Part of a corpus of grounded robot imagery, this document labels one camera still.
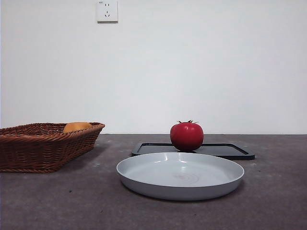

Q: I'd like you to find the orange fruit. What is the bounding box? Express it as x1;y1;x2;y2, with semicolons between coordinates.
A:
63;122;93;134

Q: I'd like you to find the black rectangular tray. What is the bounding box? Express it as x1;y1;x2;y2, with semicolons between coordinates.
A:
131;142;256;161

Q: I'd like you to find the white wall socket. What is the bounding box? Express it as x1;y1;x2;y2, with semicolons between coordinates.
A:
97;0;119;24

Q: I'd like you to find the grey round plate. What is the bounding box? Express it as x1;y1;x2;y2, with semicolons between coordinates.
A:
116;151;245;201

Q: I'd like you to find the brown wicker basket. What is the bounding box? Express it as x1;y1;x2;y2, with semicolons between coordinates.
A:
0;122;106;173

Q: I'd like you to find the red tomato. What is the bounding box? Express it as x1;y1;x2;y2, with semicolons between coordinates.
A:
170;119;204;151

